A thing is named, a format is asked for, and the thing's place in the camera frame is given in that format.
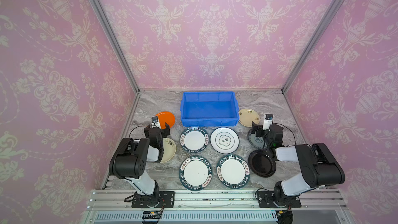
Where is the teal blue floral plate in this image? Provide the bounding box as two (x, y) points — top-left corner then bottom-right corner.
(247, 131), (265, 149)

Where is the black plate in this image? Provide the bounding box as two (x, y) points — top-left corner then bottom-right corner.
(248, 149), (276, 178)

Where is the cream plate with small motifs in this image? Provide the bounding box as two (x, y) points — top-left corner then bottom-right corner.
(238, 108), (260, 127)

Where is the green rimmed plate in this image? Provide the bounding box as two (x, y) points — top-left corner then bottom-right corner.
(217, 154), (250, 189)
(179, 127), (209, 153)
(179, 156), (212, 191)

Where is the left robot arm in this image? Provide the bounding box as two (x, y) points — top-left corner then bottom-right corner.
(109, 124), (170, 208)

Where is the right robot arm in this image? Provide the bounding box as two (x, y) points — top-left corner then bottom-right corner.
(248, 122), (345, 207)

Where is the blue plastic bin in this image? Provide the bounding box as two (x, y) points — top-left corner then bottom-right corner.
(180, 91), (239, 127)

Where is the cream plate with dark spot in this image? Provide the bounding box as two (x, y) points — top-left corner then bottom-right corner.
(161, 138), (176, 163)

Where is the orange plate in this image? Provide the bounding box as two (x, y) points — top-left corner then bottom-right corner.
(156, 111), (175, 129)

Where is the white plate with flower outline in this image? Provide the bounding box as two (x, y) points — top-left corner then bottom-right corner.
(210, 127), (239, 154)

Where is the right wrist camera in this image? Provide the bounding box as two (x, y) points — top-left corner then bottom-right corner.
(262, 114), (274, 130)

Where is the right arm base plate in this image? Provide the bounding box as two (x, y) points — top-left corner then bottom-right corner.
(255, 189), (302, 208)

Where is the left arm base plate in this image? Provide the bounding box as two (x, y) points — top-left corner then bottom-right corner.
(131, 191), (175, 208)

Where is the aluminium front rail frame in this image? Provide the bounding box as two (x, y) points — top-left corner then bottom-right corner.
(82, 189), (355, 224)

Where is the left corner aluminium post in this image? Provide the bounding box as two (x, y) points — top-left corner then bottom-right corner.
(89, 0), (140, 95)

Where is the corner aluminium post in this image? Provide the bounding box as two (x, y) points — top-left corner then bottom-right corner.
(281, 0), (344, 95)
(89, 0), (140, 95)

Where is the right corner aluminium post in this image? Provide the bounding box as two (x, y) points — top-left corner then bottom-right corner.
(281, 0), (344, 95)

